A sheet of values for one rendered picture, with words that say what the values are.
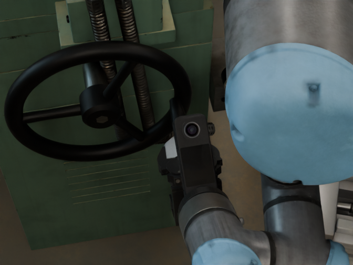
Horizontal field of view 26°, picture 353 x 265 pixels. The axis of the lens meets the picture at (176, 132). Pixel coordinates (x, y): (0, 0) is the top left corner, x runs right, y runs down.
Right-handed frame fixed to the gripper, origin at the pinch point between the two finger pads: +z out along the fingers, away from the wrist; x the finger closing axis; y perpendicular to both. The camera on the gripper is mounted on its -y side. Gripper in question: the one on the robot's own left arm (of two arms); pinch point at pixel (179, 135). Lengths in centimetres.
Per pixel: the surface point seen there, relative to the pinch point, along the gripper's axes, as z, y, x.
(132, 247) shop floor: 57, 58, -8
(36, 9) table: 17.2, -17.7, -18.8
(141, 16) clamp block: 6.2, -17.6, -3.1
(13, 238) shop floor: 64, 54, -37
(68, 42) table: 8.7, -14.3, -14.6
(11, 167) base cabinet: 40, 21, -31
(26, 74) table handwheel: -1.3, -14.0, -20.9
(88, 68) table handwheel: 9.2, -9.5, -12.1
